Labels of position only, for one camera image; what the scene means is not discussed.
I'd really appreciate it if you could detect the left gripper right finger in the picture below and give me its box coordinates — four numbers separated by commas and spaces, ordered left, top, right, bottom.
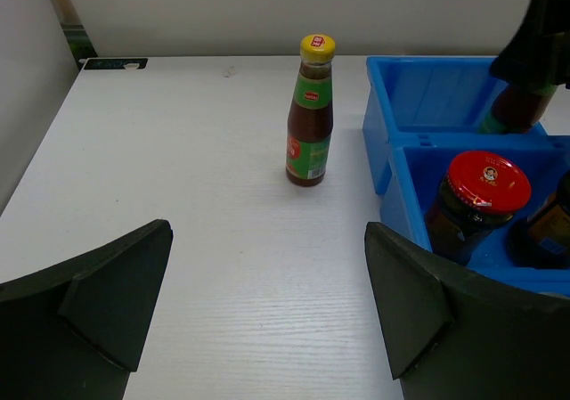
364, 223, 569, 399

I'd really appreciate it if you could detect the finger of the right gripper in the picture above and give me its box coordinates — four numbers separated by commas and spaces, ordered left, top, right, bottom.
489, 0, 569, 89

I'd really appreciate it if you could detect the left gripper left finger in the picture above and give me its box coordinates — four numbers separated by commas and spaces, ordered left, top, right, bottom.
1, 219, 173, 399

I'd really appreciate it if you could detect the red-lid chili jar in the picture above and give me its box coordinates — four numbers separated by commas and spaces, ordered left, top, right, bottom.
424, 150, 532, 265
507, 172, 569, 269

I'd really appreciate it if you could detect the blue three-compartment plastic bin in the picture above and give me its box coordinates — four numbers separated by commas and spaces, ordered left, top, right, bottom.
361, 54, 570, 298

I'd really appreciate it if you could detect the left black corner label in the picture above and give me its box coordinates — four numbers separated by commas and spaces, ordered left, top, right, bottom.
82, 58, 148, 70

